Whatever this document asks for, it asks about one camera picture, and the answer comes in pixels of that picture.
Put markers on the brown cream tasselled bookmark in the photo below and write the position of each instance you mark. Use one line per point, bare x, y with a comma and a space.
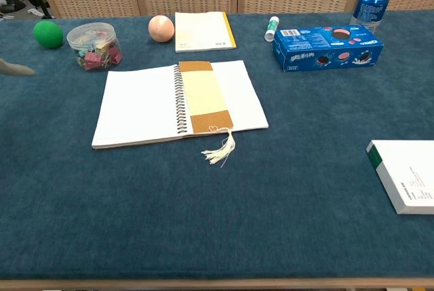
203, 94

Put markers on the black tripod stand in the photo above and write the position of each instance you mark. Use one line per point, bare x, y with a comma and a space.
42, 4

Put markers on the green ball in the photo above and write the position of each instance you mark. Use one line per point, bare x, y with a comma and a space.
48, 35

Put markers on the clear jar of erasers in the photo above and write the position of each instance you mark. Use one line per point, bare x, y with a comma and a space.
95, 47

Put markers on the pink orange ball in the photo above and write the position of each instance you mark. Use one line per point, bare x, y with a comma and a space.
161, 29

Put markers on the open white spiral notebook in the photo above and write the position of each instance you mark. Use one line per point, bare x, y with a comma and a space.
139, 108

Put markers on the closed cream notebook orange spine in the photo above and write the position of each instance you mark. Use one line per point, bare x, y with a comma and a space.
201, 31

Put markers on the white green glue stick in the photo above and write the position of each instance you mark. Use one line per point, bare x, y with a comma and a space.
271, 28

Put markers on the dark blue table mat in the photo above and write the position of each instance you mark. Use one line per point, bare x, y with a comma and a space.
203, 219

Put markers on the blue Oreo cookie box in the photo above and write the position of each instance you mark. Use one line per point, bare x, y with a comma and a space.
325, 50

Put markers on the blue soda can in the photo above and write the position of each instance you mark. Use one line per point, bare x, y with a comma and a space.
370, 9

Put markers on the white rectangular box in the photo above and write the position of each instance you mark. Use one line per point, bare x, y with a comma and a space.
410, 175

